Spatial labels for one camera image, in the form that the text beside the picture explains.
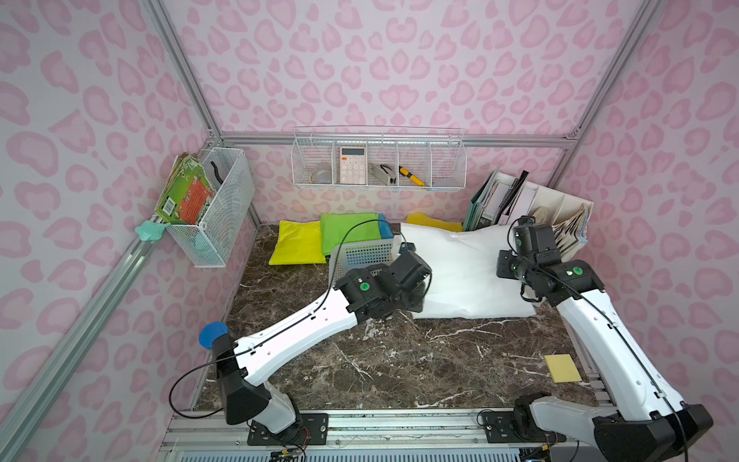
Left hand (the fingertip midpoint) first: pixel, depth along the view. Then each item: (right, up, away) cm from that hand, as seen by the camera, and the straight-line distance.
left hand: (418, 287), depth 70 cm
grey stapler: (-8, +32, +21) cm, 39 cm away
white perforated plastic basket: (-21, +6, +32) cm, 39 cm away
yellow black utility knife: (+2, +34, +27) cm, 43 cm away
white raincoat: (+12, +1, +3) cm, 13 cm away
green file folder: (+19, +22, +13) cm, 32 cm away
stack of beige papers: (+45, +13, +11) cm, 48 cm away
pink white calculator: (-18, +37, +25) cm, 48 cm away
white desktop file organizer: (+29, +24, +14) cm, 40 cm away
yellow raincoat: (+8, +22, +51) cm, 56 cm away
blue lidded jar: (-51, -11, +1) cm, 52 cm away
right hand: (+24, +8, +4) cm, 25 cm away
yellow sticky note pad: (+43, -24, +11) cm, 50 cm away
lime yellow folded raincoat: (-41, +11, +42) cm, 60 cm away
